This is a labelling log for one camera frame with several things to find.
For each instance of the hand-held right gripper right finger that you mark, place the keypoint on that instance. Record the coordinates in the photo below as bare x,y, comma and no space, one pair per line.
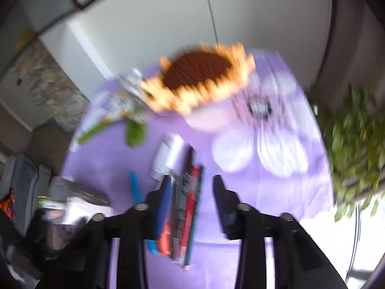
222,210

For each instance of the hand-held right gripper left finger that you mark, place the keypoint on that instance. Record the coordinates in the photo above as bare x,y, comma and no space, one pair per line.
164,207

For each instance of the dark teal pen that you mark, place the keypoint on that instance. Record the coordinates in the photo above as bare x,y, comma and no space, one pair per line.
197,216

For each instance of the blue pen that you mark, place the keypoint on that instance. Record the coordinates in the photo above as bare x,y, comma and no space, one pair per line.
136,188

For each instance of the red pen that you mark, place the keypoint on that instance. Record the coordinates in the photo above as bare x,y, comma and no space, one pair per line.
194,186

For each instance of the purple floral tablecloth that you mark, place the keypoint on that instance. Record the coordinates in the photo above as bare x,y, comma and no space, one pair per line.
264,192

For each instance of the white correction tape dispenser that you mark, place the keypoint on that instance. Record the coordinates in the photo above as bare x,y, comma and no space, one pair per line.
168,153

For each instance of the sunflower gift tag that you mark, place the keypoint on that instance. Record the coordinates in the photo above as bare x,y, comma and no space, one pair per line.
112,108

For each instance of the crochet sunflower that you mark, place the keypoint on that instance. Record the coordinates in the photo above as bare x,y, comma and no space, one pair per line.
195,69

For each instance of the green potted plant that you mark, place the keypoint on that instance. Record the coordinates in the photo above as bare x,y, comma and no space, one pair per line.
352,135

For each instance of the orange snack packet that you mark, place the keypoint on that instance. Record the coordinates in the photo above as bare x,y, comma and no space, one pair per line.
8,203

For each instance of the patterned wall hanging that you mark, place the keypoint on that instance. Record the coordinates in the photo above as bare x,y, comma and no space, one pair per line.
45,90

